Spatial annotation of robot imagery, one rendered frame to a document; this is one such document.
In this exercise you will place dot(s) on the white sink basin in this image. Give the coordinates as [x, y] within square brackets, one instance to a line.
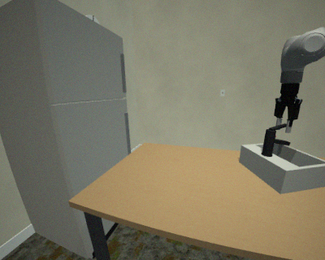
[283, 176]

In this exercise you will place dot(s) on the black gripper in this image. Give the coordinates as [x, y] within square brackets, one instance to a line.
[288, 96]

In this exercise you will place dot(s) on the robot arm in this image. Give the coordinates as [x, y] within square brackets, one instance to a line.
[299, 51]

